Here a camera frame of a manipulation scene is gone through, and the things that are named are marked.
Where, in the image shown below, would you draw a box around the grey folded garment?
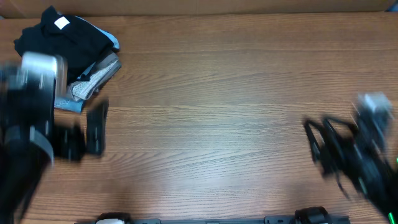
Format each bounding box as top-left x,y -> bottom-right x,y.
68,51 -> 121,101

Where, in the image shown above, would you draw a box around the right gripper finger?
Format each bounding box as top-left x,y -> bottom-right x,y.
322,117 -> 345,177
303,119 -> 322,163

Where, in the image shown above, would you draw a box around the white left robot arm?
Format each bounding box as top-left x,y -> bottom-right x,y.
1,52 -> 109,223

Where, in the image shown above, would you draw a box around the light blue printed shirt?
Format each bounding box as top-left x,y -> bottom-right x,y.
80,24 -> 120,79

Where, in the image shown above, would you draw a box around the blue denim jeans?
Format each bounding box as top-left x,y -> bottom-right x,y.
54,97 -> 85,114

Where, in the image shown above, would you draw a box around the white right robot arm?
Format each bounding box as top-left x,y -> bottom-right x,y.
303,92 -> 397,223

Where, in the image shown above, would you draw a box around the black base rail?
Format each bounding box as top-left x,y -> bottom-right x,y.
76,207 -> 351,224

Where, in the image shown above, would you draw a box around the black t-shirt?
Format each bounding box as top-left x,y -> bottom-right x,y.
14,6 -> 113,83

